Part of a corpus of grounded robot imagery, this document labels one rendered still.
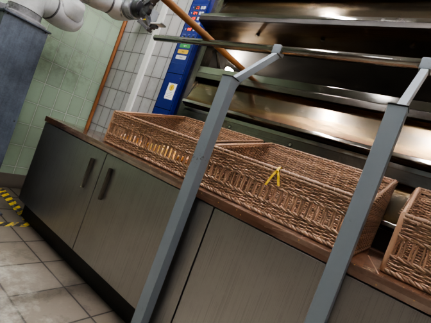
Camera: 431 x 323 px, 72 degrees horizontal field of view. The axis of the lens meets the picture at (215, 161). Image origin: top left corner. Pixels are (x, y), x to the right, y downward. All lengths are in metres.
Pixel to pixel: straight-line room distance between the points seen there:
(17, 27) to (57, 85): 0.65
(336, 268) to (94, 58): 2.19
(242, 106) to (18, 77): 1.16
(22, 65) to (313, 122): 1.47
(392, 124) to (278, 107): 0.85
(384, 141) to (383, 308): 0.37
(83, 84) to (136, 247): 1.60
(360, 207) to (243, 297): 0.41
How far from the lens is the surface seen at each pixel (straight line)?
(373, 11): 1.63
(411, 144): 1.37
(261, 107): 1.58
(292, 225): 0.89
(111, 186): 1.30
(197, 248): 0.98
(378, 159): 0.75
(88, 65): 2.49
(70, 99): 2.46
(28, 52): 1.87
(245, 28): 1.72
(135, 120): 1.35
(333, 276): 0.76
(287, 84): 1.57
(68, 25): 2.06
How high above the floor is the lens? 0.71
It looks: 1 degrees down
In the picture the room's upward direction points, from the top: 20 degrees clockwise
